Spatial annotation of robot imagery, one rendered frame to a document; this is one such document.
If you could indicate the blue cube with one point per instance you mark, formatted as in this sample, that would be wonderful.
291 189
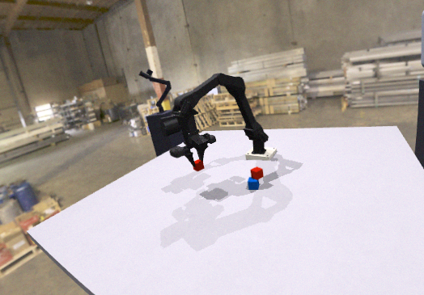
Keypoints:
253 184

